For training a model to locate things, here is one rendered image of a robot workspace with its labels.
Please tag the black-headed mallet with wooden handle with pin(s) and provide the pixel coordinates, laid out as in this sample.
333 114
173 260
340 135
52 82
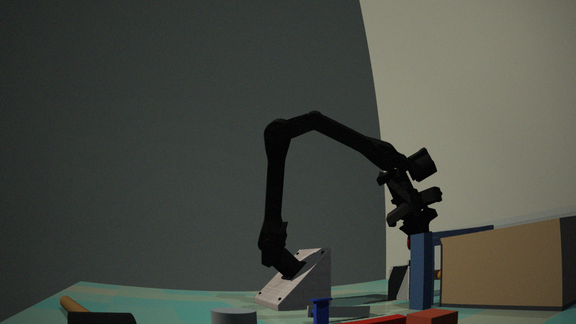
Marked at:
77 314

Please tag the dark grey cylinder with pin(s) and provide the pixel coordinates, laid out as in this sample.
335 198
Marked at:
233 315

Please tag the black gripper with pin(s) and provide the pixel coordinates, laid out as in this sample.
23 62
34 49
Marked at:
414 221

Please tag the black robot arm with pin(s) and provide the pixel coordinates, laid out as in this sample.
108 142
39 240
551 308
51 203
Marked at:
277 137

